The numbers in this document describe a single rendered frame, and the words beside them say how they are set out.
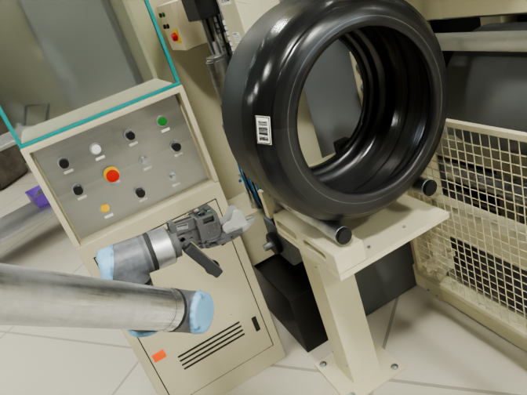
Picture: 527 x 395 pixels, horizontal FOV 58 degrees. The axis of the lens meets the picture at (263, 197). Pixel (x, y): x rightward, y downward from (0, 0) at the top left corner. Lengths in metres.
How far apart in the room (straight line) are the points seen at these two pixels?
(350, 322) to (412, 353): 0.36
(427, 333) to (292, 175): 1.29
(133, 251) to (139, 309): 0.20
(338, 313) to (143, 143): 0.93
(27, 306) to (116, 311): 0.17
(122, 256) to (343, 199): 0.52
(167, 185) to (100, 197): 0.23
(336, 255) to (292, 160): 0.29
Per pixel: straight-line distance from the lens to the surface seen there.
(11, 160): 7.33
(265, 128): 1.03
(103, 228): 1.78
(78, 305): 0.82
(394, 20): 1.17
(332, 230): 1.22
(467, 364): 2.09
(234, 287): 1.96
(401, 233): 1.35
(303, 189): 1.09
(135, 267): 1.09
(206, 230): 1.12
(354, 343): 1.95
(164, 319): 0.98
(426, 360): 2.11
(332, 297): 1.77
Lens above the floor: 1.54
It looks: 25 degrees down
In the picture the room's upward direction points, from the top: 19 degrees counter-clockwise
